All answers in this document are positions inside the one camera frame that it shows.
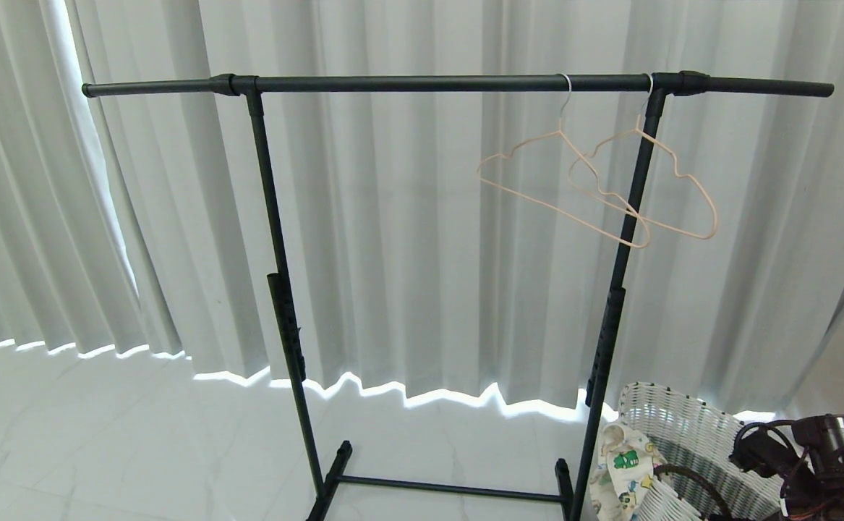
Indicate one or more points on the pink clothes hanger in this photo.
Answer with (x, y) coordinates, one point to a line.
(573, 218)
(682, 229)

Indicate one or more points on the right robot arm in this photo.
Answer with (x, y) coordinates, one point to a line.
(841, 441)

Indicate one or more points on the black clothes rack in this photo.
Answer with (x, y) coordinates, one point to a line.
(429, 83)

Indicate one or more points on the white laundry basket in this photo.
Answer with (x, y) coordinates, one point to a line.
(689, 427)

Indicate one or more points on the cream printed garment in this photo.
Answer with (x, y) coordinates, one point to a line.
(624, 470)

